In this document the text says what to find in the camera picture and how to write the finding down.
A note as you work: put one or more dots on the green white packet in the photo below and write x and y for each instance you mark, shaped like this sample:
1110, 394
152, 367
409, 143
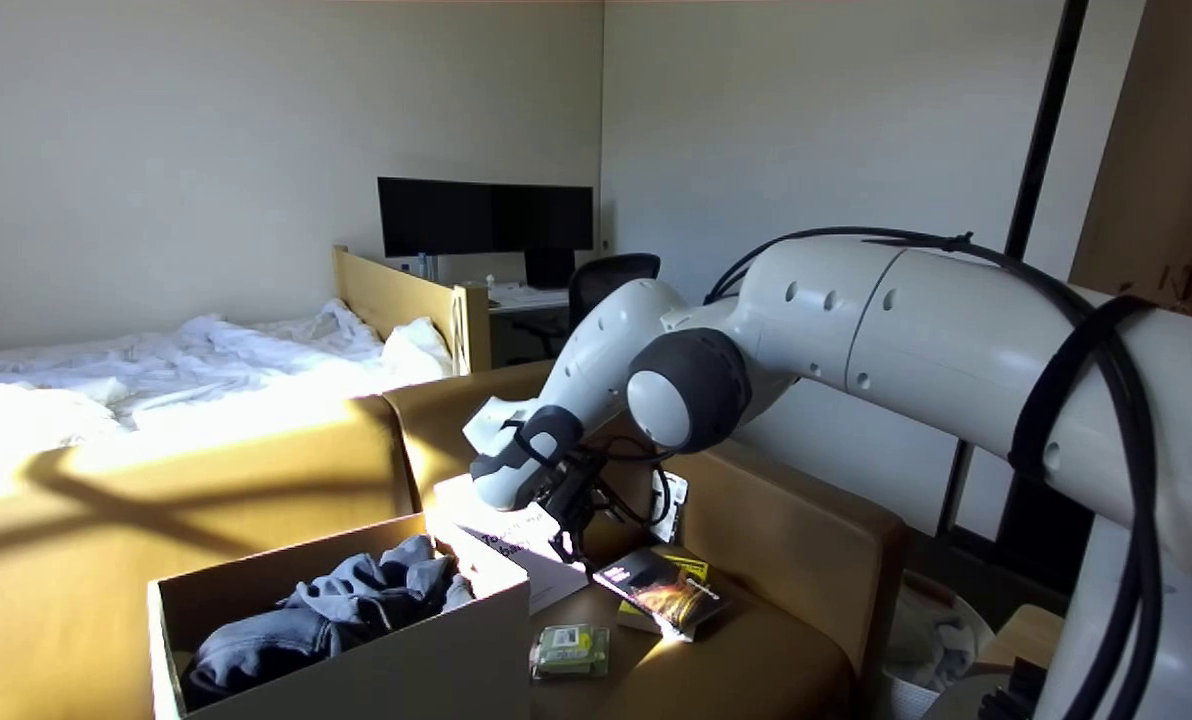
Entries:
570, 651

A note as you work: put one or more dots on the black monitor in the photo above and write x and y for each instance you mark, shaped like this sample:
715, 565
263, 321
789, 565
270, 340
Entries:
459, 216

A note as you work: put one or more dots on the tan leather sofa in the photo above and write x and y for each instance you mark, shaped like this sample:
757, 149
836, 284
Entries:
89, 529

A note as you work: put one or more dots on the dark clothes in box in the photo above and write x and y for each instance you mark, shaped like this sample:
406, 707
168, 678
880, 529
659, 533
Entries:
360, 597

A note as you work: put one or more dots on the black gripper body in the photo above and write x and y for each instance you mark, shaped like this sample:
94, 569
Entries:
572, 490

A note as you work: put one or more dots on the wooden desk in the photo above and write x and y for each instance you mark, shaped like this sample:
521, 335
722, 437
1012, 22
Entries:
526, 321

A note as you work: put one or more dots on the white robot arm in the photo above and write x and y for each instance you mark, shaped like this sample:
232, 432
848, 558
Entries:
1078, 390

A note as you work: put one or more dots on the bed with white bedding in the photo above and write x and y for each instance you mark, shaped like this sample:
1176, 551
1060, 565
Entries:
383, 329

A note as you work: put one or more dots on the black office chair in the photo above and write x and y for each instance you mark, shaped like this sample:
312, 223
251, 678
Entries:
599, 277

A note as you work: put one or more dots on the white cardboard box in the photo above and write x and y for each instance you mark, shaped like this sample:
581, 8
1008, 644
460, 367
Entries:
454, 666

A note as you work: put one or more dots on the black Bloomberg spiral notebook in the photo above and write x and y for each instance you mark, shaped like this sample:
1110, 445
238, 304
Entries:
655, 579

